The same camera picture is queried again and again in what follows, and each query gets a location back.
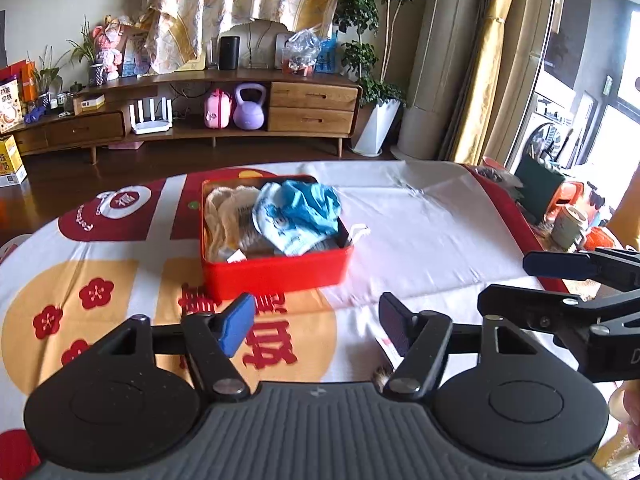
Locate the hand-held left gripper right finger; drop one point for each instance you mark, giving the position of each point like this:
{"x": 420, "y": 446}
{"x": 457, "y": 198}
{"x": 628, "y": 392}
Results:
{"x": 395, "y": 321}

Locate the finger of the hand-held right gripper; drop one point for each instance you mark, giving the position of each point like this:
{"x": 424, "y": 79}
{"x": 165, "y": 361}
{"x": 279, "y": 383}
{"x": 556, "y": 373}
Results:
{"x": 575, "y": 317}
{"x": 565, "y": 265}

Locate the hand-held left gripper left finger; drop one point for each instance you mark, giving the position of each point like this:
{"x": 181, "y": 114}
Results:
{"x": 239, "y": 322}

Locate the red tin box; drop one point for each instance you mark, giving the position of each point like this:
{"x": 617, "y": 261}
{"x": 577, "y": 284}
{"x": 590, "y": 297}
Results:
{"x": 275, "y": 272}

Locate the printed face mask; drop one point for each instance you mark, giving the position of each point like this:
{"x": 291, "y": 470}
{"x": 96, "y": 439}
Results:
{"x": 272, "y": 222}

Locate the blue plastic cover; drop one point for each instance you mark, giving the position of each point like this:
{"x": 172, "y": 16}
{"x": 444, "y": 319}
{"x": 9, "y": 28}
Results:
{"x": 310, "y": 202}

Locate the person's right forearm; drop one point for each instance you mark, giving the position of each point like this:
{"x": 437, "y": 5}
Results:
{"x": 627, "y": 217}

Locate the person's right hand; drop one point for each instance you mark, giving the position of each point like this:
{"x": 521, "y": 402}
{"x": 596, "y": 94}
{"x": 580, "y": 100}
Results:
{"x": 627, "y": 405}

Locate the pale green mug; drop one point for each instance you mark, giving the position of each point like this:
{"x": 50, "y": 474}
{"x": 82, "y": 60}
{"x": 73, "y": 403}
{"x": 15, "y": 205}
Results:
{"x": 567, "y": 227}

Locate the orange packet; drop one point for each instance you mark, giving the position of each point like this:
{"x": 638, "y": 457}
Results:
{"x": 602, "y": 237}

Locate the orange container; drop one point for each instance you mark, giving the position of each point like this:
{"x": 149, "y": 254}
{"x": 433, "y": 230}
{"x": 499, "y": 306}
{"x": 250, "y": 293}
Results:
{"x": 567, "y": 197}

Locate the cream mesh cloth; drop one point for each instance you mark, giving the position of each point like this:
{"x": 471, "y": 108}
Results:
{"x": 225, "y": 215}

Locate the washing machine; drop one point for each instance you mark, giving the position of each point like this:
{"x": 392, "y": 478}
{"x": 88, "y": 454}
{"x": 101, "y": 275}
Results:
{"x": 545, "y": 132}

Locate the white planter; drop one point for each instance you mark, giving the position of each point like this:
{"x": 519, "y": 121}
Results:
{"x": 377, "y": 127}

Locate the purple kettlebell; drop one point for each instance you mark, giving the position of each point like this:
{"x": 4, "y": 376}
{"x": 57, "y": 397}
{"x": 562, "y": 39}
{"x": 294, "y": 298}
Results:
{"x": 249, "y": 110}

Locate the pink toy case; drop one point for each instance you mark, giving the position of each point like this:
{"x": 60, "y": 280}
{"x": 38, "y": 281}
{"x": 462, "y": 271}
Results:
{"x": 218, "y": 110}

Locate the yellow curtain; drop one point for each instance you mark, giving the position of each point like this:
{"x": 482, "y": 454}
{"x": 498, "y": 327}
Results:
{"x": 500, "y": 60}

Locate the white router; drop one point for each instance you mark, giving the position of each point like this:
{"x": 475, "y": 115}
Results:
{"x": 150, "y": 120}

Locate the wooden cabinet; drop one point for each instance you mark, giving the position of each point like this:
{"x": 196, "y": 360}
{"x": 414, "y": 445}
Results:
{"x": 310, "y": 105}

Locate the white standing air conditioner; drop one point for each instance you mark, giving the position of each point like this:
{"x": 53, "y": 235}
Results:
{"x": 440, "y": 60}

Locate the small white box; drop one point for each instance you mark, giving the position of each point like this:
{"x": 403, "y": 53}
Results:
{"x": 90, "y": 103}

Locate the drinking glass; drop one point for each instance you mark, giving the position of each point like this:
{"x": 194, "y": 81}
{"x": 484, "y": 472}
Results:
{"x": 213, "y": 55}

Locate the black speaker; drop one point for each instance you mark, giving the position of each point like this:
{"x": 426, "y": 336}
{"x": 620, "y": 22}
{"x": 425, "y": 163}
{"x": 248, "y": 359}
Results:
{"x": 229, "y": 52}

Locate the blue packet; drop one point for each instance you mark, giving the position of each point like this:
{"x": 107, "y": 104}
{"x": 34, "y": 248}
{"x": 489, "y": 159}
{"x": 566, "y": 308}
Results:
{"x": 327, "y": 57}

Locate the clear plastic bag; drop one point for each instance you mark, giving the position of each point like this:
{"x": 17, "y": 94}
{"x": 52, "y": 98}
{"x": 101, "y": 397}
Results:
{"x": 300, "y": 52}

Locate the yellow cardboard box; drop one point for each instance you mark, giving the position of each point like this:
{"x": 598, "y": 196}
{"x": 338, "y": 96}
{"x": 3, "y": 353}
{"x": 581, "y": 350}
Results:
{"x": 11, "y": 160}

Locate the white scalloped board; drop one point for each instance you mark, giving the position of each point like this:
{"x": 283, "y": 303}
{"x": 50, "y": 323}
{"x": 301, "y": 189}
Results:
{"x": 262, "y": 42}

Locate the small potted plant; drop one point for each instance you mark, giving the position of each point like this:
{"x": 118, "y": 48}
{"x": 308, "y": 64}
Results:
{"x": 95, "y": 72}
{"x": 45, "y": 75}

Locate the pink plush doll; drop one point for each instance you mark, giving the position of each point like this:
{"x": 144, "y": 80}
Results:
{"x": 109, "y": 50}

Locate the tall green plant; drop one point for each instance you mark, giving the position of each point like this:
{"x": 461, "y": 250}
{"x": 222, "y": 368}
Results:
{"x": 360, "y": 15}

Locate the printed snack box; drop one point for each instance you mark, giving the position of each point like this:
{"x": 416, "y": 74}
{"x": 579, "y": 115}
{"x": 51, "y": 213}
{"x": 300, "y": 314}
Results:
{"x": 10, "y": 105}

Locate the orange paper bag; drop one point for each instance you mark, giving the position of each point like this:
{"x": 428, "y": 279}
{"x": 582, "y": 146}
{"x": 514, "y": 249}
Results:
{"x": 27, "y": 80}

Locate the picture frame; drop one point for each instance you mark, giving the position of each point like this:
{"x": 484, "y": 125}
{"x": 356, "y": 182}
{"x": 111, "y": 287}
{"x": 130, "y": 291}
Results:
{"x": 135, "y": 55}

